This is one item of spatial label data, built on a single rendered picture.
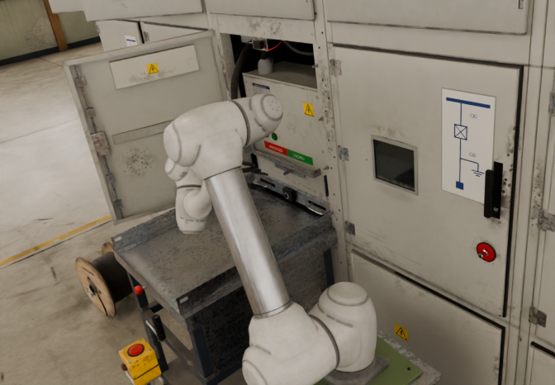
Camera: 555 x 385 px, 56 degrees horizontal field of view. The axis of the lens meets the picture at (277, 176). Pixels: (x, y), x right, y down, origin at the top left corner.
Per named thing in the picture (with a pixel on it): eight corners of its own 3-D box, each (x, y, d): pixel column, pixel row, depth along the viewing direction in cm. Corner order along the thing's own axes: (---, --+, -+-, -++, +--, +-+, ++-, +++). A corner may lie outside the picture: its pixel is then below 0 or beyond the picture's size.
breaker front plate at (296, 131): (329, 207, 207) (317, 92, 186) (258, 175, 243) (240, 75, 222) (331, 206, 208) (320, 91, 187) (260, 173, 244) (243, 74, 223)
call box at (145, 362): (137, 391, 150) (128, 364, 146) (126, 375, 156) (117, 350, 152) (162, 375, 154) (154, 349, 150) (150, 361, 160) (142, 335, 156)
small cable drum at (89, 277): (150, 307, 311) (134, 252, 294) (119, 329, 298) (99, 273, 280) (116, 285, 337) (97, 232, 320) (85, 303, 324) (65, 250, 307)
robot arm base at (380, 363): (399, 356, 153) (400, 341, 151) (353, 402, 139) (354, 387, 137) (348, 328, 165) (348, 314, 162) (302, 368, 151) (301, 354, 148)
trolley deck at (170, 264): (188, 333, 171) (185, 319, 168) (116, 259, 217) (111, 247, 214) (338, 243, 205) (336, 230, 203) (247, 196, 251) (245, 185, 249)
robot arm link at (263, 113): (253, 102, 153) (213, 112, 146) (282, 78, 138) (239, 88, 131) (269, 143, 153) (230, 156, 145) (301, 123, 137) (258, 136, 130)
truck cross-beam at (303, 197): (334, 220, 207) (334, 206, 204) (255, 182, 247) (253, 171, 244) (343, 215, 209) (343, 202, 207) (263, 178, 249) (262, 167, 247)
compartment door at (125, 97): (112, 219, 238) (61, 59, 206) (241, 180, 257) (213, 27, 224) (114, 225, 233) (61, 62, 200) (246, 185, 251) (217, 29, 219)
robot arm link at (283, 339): (348, 374, 132) (278, 421, 120) (313, 367, 146) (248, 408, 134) (241, 89, 132) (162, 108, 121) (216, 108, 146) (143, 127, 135)
